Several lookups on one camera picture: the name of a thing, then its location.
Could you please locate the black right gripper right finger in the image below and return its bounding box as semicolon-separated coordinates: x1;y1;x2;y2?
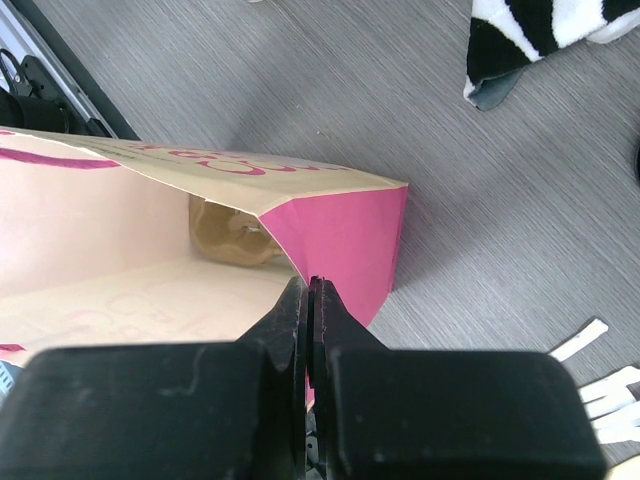
307;277;386;479

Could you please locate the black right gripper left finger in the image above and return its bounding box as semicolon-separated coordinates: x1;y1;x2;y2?
239;277;308;479

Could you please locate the brown cardboard cup carrier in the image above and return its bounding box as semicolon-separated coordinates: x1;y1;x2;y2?
189;195;284;267

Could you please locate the pink paper gift bag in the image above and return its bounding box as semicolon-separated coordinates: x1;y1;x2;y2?
1;128;408;374

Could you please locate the white wrapped straw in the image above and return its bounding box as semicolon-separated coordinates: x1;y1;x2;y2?
549;317;609;362
585;390;636;419
592;420;640;445
578;366;640;403

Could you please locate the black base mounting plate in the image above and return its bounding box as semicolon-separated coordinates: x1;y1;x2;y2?
1;1;139;140

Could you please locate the zebra print pillow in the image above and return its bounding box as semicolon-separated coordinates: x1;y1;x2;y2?
463;0;639;111

